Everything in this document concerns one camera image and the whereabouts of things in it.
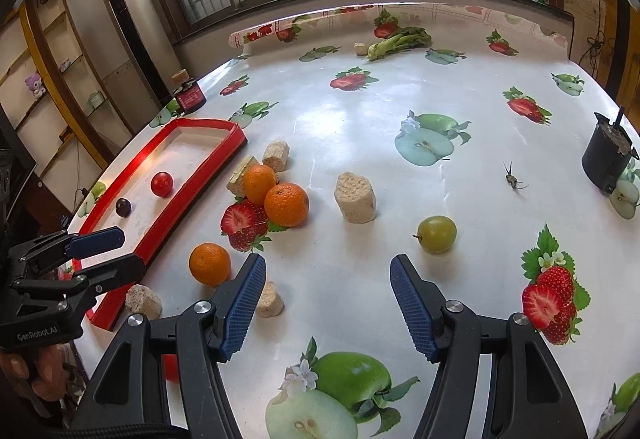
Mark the beige bread chunk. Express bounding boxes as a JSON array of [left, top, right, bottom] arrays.
[[125, 284, 163, 320], [334, 172, 377, 223], [226, 155, 260, 196], [262, 142, 291, 172]]

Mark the black wall cable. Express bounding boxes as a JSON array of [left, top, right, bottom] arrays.
[[582, 0, 608, 75]]

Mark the black motor with red label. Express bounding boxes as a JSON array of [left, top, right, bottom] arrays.
[[173, 78, 207, 115]]

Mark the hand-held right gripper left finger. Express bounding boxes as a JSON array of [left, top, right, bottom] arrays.
[[72, 253, 267, 439]]

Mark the orange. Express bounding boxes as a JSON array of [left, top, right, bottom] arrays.
[[243, 164, 278, 206], [188, 242, 233, 286], [264, 182, 310, 227]]

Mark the person's left hand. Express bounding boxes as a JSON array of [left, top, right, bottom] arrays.
[[0, 344, 68, 402]]

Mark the black cylindrical motor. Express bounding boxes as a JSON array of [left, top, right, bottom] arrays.
[[581, 105, 635, 194]]

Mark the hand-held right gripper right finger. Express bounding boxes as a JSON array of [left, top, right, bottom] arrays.
[[390, 255, 588, 439]]

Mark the small insect toy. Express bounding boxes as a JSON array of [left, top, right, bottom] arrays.
[[502, 160, 529, 191]]

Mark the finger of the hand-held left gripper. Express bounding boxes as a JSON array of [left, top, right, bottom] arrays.
[[12, 253, 147, 315], [10, 226, 126, 266]]

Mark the fruit print tablecloth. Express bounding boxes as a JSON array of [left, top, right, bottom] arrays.
[[75, 3, 640, 439]]

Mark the green grape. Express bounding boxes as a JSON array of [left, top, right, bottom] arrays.
[[413, 215, 457, 254]]

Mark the green leafy vegetable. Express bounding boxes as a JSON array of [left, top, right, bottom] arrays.
[[367, 26, 432, 61]]

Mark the standing air conditioner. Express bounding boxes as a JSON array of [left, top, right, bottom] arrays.
[[100, 0, 173, 107]]

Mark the red rimmed white tray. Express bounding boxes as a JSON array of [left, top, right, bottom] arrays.
[[72, 118, 248, 332]]

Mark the wooden shelf unit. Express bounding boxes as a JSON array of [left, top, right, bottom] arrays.
[[0, 0, 136, 180]]

